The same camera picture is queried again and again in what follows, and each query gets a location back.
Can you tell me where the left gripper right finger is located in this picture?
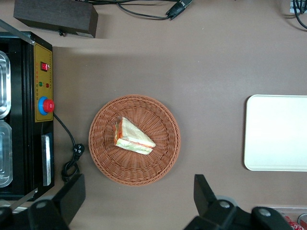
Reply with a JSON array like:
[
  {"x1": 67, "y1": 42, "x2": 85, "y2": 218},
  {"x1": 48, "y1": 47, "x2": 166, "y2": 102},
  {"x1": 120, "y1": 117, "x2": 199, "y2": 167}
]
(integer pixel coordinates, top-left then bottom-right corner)
[{"x1": 183, "y1": 174, "x2": 295, "y2": 230}]

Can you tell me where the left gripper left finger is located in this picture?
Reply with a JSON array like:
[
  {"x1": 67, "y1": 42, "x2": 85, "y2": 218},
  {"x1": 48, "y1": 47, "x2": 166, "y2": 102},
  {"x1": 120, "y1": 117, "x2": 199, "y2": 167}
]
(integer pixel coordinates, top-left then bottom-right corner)
[{"x1": 0, "y1": 173, "x2": 86, "y2": 230}]

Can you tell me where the triangular sandwich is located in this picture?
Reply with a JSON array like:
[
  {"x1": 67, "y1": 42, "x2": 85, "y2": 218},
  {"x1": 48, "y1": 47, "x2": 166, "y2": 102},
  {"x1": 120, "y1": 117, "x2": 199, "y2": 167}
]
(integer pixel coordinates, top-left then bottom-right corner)
[{"x1": 112, "y1": 116, "x2": 156, "y2": 155}]

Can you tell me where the round brown wicker basket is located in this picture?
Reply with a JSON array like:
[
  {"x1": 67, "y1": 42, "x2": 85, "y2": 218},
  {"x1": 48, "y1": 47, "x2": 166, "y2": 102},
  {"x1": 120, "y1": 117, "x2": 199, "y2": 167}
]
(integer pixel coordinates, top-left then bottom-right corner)
[{"x1": 88, "y1": 94, "x2": 181, "y2": 186}]

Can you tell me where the cream plastic tray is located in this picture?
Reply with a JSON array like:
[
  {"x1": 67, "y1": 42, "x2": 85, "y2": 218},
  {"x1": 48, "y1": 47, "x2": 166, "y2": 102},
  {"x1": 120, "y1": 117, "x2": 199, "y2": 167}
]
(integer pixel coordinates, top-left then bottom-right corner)
[{"x1": 243, "y1": 94, "x2": 307, "y2": 172}]

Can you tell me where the black sealing machine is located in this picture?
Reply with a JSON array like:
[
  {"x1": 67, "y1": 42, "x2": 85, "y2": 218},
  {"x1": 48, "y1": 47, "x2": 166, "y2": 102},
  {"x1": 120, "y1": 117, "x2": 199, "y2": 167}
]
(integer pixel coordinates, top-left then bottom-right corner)
[{"x1": 0, "y1": 19, "x2": 55, "y2": 211}]

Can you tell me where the silver foil container in machine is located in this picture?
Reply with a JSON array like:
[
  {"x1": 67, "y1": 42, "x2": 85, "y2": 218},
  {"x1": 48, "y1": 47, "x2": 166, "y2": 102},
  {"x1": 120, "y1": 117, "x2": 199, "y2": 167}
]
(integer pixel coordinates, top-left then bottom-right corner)
[
  {"x1": 0, "y1": 119, "x2": 13, "y2": 187},
  {"x1": 0, "y1": 50, "x2": 12, "y2": 119}
]

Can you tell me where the dark wooden box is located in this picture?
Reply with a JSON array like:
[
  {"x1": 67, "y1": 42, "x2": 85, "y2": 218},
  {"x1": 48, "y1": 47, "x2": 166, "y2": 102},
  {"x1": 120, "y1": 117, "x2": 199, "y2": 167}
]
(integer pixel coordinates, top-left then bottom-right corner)
[{"x1": 13, "y1": 0, "x2": 99, "y2": 39}]

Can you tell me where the black power cable with plug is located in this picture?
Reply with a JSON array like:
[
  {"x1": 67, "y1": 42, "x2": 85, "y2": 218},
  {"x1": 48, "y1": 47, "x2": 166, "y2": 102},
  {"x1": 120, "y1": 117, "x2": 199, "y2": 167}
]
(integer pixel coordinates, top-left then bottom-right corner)
[{"x1": 52, "y1": 112, "x2": 85, "y2": 183}]

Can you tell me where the black cable with white connector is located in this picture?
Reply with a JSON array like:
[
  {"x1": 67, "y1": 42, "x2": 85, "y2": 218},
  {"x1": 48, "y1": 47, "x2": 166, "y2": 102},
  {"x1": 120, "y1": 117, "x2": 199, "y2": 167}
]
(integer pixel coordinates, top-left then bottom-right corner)
[{"x1": 289, "y1": 0, "x2": 307, "y2": 31}]

